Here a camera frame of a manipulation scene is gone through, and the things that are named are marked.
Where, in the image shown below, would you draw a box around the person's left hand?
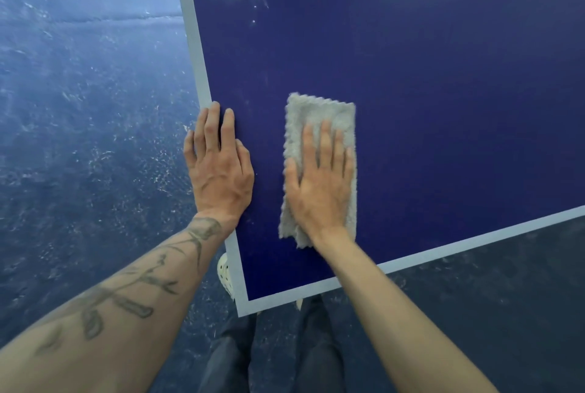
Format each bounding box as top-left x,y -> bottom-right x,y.
183,101 -> 255,230

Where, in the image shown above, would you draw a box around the person's right hand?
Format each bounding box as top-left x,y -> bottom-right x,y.
283,120 -> 356,248

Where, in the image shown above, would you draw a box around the grey microfibre cloth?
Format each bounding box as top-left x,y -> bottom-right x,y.
278,92 -> 358,250

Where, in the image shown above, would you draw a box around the person's left forearm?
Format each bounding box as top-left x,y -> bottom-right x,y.
0,212 -> 238,393

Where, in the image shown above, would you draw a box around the person's right forearm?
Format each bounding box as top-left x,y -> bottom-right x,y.
313,226 -> 500,393

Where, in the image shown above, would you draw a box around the white perforated shoe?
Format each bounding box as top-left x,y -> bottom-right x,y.
217,252 -> 236,301

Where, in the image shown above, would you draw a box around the dark grey trousers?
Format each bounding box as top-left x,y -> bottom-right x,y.
196,293 -> 349,393

